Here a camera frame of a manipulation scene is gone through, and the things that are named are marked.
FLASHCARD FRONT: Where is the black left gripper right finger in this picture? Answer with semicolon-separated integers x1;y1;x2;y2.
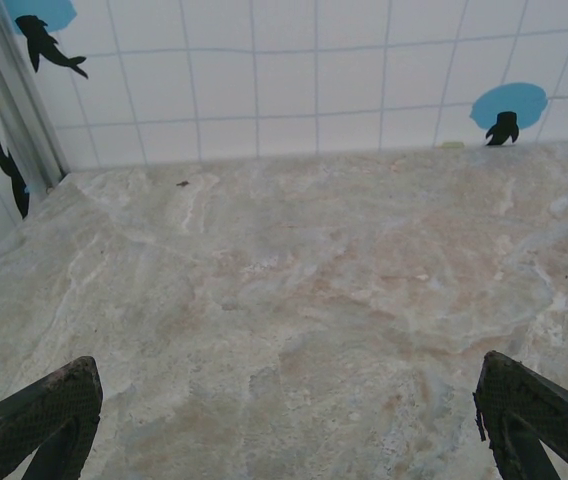
472;350;568;480

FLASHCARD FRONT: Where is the blue blob sticker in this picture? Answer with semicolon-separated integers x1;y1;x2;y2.
468;81;549;130

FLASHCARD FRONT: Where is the aluminium corner frame post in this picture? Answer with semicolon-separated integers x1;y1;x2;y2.
0;0;71;190

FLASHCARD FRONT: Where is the blue round sticker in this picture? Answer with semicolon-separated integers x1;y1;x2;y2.
2;0;78;36

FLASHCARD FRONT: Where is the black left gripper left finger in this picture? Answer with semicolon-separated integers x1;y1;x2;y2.
0;355;104;480

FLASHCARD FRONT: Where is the black fish tail sticker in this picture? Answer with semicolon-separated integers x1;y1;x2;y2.
0;140;31;220

